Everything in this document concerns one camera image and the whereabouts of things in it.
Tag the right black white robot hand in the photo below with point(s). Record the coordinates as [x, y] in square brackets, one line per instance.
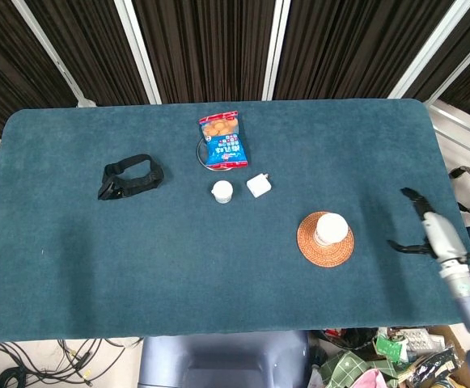
[441, 234]

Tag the white paper cup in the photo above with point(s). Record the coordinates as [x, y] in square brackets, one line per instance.
[331, 227]

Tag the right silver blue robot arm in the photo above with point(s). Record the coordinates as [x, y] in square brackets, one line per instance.
[469, 299]

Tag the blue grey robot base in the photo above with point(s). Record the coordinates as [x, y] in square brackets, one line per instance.
[222, 359]

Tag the round woven orange coaster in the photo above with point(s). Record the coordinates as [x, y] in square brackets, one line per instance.
[323, 256]

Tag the green packet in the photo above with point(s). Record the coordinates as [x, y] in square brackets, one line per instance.
[390, 348]

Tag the black patterned bag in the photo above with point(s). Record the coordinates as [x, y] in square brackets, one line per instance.
[434, 365]

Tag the pink cloth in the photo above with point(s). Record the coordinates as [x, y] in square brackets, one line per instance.
[370, 380]

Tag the green checked cloth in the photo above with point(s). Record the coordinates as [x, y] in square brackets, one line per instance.
[344, 365]

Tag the white power adapter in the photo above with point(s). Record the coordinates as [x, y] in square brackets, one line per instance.
[258, 186]

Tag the dark brown pleated curtain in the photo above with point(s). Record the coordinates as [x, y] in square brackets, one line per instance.
[97, 48]
[461, 36]
[352, 48]
[210, 48]
[4, 60]

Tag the small white lidded jar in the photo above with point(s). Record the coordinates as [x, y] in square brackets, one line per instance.
[222, 192]

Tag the blue red snack bag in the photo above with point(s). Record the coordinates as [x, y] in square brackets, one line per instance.
[223, 141]

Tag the teal tablecloth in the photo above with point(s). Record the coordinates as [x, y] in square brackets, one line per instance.
[178, 262]

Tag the white frame post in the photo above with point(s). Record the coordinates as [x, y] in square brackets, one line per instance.
[56, 60]
[139, 52]
[276, 48]
[428, 48]

